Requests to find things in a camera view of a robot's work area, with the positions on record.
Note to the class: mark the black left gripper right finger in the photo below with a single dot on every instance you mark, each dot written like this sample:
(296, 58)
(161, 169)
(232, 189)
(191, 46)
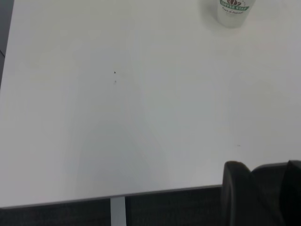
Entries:
(292, 193)

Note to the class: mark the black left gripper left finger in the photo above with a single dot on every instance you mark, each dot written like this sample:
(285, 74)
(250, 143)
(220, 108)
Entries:
(237, 200)

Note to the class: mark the white paper coffee cup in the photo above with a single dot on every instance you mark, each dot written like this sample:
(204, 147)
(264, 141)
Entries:
(232, 16)

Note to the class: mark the white table leg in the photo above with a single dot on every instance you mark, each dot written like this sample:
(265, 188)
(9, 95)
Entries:
(117, 212)

